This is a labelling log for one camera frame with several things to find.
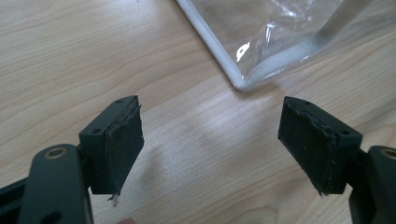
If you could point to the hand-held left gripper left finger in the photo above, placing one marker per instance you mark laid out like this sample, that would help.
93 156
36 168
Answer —
116 146

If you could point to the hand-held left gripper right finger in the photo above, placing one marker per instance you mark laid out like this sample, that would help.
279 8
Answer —
314 146

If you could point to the clear plastic bag white trim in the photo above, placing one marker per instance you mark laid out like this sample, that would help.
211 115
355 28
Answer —
264 37

